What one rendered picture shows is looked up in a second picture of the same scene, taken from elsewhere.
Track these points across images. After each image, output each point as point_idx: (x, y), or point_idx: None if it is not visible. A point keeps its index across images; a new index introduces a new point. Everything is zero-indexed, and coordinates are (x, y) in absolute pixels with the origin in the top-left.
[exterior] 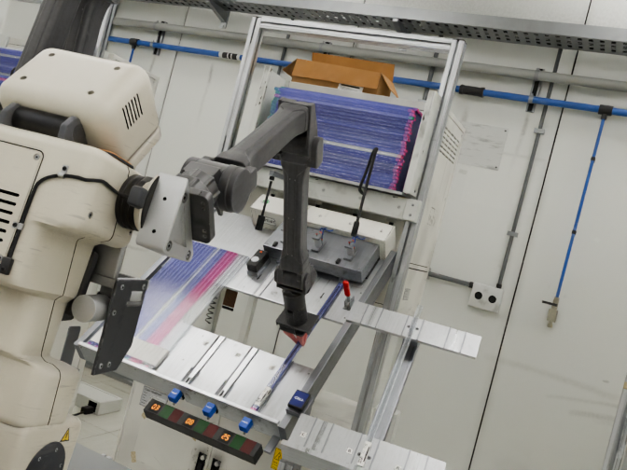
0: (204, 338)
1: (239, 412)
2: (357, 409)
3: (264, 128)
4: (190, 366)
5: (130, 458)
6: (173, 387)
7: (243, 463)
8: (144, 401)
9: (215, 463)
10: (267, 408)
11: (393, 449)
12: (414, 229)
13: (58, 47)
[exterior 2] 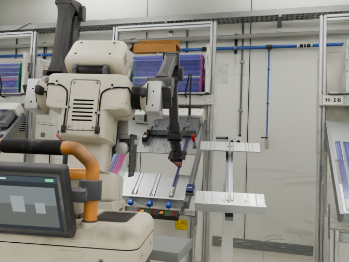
0: (134, 174)
1: (163, 200)
2: None
3: (165, 63)
4: (132, 187)
5: None
6: (128, 198)
7: (161, 230)
8: None
9: None
10: (175, 196)
11: (240, 195)
12: (213, 108)
13: (67, 43)
